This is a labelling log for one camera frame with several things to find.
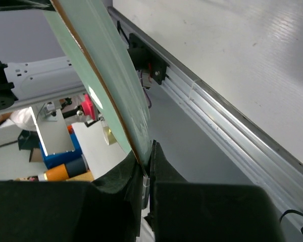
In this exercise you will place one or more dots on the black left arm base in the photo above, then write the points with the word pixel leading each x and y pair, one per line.
pixel 143 57

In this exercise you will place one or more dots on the blue box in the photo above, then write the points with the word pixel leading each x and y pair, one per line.
pixel 54 160

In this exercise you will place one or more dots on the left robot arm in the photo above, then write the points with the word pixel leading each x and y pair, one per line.
pixel 32 83

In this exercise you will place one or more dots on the aluminium mounting rail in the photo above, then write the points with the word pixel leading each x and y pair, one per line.
pixel 262 160

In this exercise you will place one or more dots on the green floral plate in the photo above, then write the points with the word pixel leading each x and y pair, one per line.
pixel 89 38

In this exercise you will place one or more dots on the pink plastic part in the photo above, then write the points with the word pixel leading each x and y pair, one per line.
pixel 87 107

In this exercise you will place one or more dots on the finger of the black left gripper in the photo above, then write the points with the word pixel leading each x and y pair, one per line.
pixel 17 5

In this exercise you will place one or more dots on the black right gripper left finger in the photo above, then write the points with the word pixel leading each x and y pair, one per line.
pixel 106 209

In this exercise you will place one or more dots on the orange grey cylinder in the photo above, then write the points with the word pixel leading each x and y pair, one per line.
pixel 64 171

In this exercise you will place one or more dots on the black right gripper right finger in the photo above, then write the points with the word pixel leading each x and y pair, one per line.
pixel 184 211

